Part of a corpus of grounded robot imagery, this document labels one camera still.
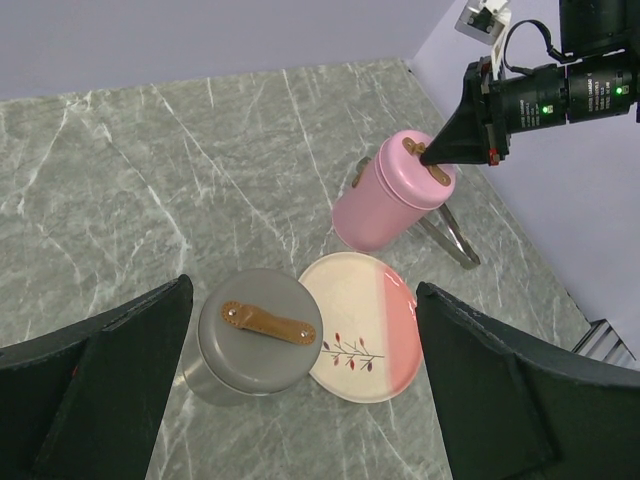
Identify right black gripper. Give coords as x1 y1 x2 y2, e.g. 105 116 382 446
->
419 57 568 166

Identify tall grey container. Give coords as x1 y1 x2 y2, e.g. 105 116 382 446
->
182 350 255 407

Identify tall pink container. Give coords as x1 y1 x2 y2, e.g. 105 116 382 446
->
332 159 455 253

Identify aluminium frame rail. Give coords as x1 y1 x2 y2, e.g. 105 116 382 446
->
572 319 639 371

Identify pink and white plate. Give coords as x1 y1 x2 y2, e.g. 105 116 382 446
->
300 252 422 404

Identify grey lid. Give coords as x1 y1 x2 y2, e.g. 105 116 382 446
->
194 269 323 396

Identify metal food tongs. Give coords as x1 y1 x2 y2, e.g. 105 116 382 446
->
351 152 480 268

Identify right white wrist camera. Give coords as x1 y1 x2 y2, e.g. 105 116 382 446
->
455 0 512 64

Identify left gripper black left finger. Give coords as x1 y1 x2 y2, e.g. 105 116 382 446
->
1 275 193 479

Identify pink lid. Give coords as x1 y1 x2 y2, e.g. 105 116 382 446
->
376 130 456 211

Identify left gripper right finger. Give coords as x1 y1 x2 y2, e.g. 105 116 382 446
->
416 282 639 479

